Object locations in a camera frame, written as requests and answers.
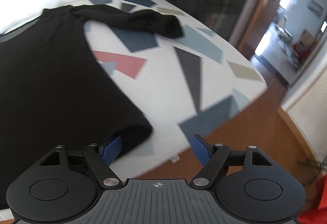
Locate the black shirt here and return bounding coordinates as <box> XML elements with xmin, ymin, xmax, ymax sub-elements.
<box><xmin>1</xmin><ymin>5</ymin><xmax>183</xmax><ymax>208</ymax></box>

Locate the white radiator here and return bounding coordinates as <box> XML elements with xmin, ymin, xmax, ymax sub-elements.
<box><xmin>286</xmin><ymin>69</ymin><xmax>326</xmax><ymax>162</ymax></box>

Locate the wooden door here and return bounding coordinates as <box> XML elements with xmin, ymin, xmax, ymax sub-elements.
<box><xmin>237</xmin><ymin>0</ymin><xmax>280</xmax><ymax>60</ymax></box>

